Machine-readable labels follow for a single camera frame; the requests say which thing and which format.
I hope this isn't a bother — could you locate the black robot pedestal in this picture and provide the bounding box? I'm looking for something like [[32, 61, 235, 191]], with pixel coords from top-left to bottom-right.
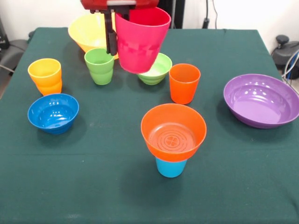
[[158, 0, 192, 29]]

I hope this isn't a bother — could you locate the orange cup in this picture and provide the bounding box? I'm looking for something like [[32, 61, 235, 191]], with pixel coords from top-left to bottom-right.
[[169, 63, 201, 105]]

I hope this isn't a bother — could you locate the blue bowl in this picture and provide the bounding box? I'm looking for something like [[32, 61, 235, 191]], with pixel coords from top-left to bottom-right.
[[27, 93, 80, 135]]

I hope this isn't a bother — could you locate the light blue cup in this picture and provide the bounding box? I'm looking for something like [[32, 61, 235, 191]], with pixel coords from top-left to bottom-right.
[[155, 156, 188, 179]]

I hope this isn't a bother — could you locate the black cable with plug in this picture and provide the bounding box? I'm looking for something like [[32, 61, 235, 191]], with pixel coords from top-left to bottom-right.
[[202, 0, 219, 29]]

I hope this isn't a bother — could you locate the pink cup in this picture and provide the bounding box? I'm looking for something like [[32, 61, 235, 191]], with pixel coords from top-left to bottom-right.
[[114, 7, 172, 74]]

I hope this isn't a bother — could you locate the purple bowl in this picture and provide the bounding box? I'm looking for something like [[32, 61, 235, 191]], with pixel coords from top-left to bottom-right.
[[223, 73, 299, 129]]

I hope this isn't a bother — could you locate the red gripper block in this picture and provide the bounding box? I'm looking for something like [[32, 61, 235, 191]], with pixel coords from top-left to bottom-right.
[[80, 0, 160, 56]]

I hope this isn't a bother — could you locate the green bowl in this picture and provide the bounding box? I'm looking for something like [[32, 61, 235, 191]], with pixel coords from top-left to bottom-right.
[[137, 53, 173, 85]]

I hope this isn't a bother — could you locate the yellow cup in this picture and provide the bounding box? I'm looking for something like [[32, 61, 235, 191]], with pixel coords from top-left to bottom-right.
[[27, 58, 63, 97]]

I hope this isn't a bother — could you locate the dark green tablecloth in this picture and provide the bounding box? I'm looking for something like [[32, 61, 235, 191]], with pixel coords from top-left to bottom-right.
[[0, 27, 299, 224]]

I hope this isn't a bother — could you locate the large yellow bowl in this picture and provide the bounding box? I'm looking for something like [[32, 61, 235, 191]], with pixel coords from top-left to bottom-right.
[[67, 14, 120, 60]]

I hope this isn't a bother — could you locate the orange bowl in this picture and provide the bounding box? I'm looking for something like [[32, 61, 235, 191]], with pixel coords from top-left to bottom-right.
[[141, 103, 207, 163]]

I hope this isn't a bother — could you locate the green cup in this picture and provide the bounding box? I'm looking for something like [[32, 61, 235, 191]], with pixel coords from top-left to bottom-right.
[[84, 48, 115, 85]]

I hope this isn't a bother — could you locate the gray black machine base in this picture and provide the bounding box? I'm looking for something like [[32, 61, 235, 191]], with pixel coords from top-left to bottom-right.
[[0, 39, 30, 73], [271, 35, 299, 70]]

